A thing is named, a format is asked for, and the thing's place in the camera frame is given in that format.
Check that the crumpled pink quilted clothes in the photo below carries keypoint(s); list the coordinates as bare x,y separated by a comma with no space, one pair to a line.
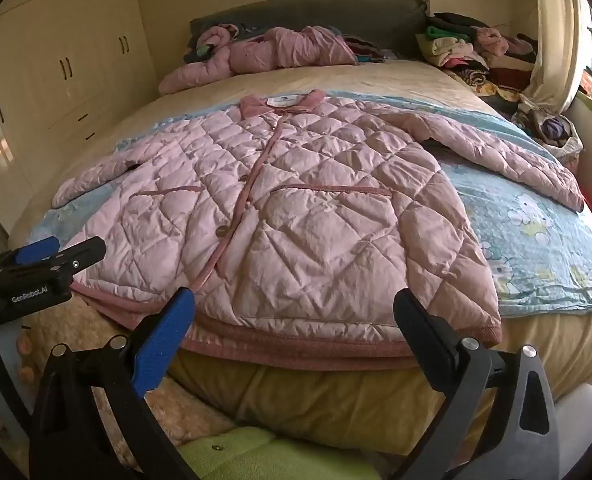
276,50

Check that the blue printed blanket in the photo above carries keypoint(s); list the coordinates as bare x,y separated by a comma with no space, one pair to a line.
526,230

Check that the cream wardrobe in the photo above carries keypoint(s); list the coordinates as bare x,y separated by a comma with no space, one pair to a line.
61,60

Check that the cream curtain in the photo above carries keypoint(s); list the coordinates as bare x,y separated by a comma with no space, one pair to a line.
556,35

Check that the green cushion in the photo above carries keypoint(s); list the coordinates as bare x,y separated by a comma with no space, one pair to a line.
256,455

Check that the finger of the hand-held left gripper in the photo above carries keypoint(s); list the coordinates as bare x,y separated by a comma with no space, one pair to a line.
36,251
83,254

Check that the fuzzy floral blanket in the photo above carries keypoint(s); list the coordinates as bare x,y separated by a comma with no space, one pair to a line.
96,320

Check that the plastic bag of clothes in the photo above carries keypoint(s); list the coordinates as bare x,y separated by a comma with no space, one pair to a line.
551,127

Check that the pink quilted jacket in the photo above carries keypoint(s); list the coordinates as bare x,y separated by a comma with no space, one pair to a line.
316,210

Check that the grey headboard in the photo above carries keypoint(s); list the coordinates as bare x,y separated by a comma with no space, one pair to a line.
366,17

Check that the dark green cloth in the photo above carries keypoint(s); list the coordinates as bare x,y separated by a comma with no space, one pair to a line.
201,52

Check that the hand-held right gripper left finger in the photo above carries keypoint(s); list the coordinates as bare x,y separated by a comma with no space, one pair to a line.
161,335

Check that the pile of folded clothes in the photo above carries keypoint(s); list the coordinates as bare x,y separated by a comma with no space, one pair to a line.
456,45

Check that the bed with yellow sheet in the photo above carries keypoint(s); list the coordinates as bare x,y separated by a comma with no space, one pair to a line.
326,395

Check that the striped cloth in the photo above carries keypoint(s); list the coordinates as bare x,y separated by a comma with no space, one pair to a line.
368,47

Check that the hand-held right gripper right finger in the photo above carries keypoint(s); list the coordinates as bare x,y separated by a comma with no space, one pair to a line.
426,335

